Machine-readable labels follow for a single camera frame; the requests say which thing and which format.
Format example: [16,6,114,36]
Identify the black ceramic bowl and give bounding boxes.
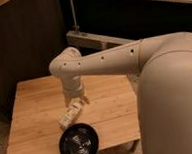
[59,123,99,154]

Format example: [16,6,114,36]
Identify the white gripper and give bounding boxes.
[61,79,91,109]

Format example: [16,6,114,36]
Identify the dark wooden cabinet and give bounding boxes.
[0,0,66,122]

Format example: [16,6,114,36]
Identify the grey metal shelf beam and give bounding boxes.
[66,30,131,50]

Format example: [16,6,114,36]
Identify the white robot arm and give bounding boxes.
[49,32,192,154]

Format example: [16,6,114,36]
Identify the metal vertical pole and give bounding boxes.
[69,0,80,33]

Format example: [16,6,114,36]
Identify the wooden table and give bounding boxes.
[7,75,140,154]

